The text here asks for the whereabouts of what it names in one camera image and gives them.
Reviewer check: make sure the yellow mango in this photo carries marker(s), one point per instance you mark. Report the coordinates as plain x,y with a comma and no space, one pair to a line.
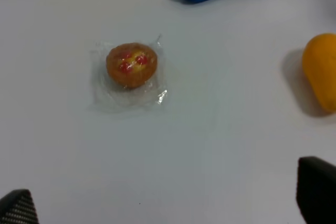
318,64

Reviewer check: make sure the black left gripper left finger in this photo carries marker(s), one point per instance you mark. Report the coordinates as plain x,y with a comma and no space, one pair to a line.
17,207

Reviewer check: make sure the wrapped fruit tart pastry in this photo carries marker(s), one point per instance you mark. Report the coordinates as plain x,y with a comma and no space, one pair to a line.
128,76

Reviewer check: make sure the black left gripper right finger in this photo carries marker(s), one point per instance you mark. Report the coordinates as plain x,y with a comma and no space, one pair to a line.
315,193

